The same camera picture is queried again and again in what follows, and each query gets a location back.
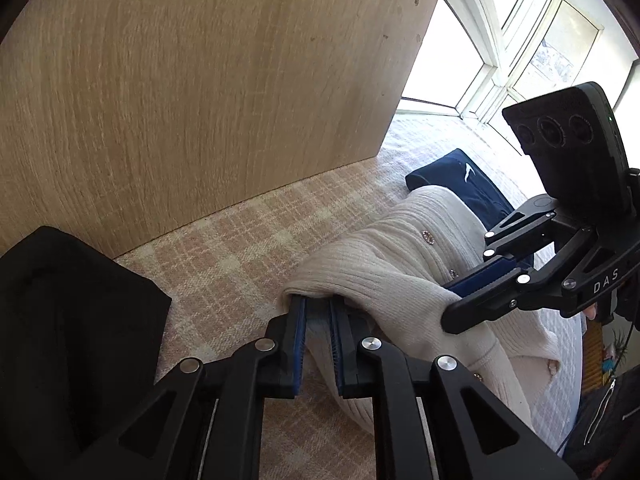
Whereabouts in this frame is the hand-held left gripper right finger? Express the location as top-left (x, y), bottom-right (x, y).
top-left (328, 296), bottom-right (581, 480)

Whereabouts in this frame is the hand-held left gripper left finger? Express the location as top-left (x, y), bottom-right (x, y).
top-left (60, 295), bottom-right (307, 480)

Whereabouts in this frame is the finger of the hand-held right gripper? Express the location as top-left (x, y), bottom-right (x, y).
top-left (440, 232), bottom-right (598, 336)
top-left (482, 196), bottom-right (583, 263)

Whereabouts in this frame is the navy blue t-shirt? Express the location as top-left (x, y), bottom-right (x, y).
top-left (405, 149), bottom-right (536, 271)

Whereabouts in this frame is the cream ribbed knit cardigan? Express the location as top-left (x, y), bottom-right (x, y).
top-left (282, 185), bottom-right (560, 433)

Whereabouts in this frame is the pink plaid blanket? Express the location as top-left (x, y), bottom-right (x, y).
top-left (115, 112), bottom-right (588, 480)

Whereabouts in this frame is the white framed bay window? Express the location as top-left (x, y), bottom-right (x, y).
top-left (400, 0), bottom-right (640, 128)

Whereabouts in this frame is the person's black zip jacket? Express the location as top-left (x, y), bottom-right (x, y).
top-left (562, 367), bottom-right (640, 480)

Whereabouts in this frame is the black folded garment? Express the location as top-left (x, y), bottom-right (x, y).
top-left (0, 226), bottom-right (173, 471)

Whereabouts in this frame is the oak veneer board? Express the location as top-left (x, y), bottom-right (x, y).
top-left (0, 0), bottom-right (451, 261)

